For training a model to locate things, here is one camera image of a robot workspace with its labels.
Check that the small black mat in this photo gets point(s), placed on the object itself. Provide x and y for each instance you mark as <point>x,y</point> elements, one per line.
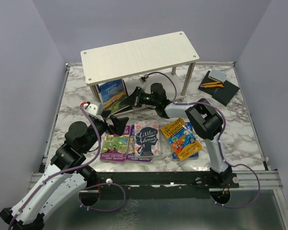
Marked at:
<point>224,97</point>

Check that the grey white box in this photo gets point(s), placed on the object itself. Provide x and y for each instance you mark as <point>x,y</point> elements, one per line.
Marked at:
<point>217,75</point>

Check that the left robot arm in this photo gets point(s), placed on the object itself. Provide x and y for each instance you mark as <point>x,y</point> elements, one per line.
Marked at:
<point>66,175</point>

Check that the Animal Farm book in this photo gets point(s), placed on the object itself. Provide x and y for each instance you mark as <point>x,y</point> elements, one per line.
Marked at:
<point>112,94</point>

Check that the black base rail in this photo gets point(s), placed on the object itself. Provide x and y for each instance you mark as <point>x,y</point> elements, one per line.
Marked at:
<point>159,185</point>

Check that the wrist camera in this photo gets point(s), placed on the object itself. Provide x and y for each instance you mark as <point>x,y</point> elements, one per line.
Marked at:
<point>94,109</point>
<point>144,78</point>

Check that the blue treehouse book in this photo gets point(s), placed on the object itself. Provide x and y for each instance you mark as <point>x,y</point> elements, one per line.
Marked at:
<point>184,143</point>

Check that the white two-tier shelf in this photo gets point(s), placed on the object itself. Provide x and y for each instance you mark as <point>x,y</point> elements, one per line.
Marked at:
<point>137,57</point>

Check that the purple green treehouse book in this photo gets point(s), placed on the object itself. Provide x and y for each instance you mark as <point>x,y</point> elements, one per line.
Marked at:
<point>115,147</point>

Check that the purple 52-Storey Treehouse book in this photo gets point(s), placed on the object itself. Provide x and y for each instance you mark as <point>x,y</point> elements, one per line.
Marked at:
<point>131,149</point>

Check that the Little Women book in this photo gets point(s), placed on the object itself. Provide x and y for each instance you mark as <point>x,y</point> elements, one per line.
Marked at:
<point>147,139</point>

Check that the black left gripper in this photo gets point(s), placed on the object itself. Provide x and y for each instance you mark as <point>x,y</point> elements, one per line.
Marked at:
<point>120,123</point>

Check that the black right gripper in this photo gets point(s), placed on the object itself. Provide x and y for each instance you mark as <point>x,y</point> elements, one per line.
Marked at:
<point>134,100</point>

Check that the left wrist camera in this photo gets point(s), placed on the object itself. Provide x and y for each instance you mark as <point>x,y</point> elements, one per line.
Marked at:
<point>94,109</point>

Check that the yellow 130-Storey Treehouse book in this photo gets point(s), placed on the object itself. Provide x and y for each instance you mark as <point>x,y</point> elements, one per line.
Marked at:
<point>170,129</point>

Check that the large black mat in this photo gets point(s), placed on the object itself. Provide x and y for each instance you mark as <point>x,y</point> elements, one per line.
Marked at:
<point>217,88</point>

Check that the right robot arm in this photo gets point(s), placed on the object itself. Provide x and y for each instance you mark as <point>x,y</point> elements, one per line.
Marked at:
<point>206,120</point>

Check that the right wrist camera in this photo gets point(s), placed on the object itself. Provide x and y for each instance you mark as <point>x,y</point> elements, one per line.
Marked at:
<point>144,78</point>

